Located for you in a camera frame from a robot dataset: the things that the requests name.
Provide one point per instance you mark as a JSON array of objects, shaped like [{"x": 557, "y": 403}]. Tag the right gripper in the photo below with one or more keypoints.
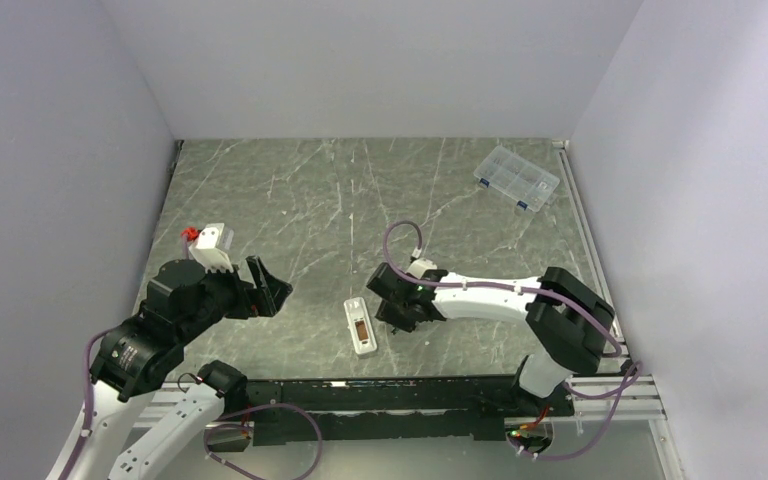
[{"x": 387, "y": 313}]

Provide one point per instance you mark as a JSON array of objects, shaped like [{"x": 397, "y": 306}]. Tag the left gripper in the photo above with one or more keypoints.
[{"x": 271, "y": 291}]

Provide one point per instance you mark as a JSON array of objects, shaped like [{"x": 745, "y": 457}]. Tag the white remote control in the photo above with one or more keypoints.
[{"x": 360, "y": 326}]

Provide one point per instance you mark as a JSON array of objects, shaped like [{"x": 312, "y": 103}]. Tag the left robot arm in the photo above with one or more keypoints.
[{"x": 124, "y": 367}]

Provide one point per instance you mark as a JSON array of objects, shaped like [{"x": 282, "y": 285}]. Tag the clear plastic organizer box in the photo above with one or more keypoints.
[{"x": 522, "y": 181}]

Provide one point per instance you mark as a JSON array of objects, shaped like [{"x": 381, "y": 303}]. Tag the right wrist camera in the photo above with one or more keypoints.
[{"x": 419, "y": 267}]

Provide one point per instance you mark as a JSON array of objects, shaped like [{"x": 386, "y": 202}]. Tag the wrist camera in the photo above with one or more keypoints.
[
  {"x": 419, "y": 267},
  {"x": 209, "y": 246}
]

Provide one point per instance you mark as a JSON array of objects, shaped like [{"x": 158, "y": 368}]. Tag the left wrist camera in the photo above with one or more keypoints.
[{"x": 209, "y": 246}]

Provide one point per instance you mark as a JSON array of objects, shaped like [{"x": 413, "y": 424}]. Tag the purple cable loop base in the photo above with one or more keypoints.
[{"x": 263, "y": 436}]

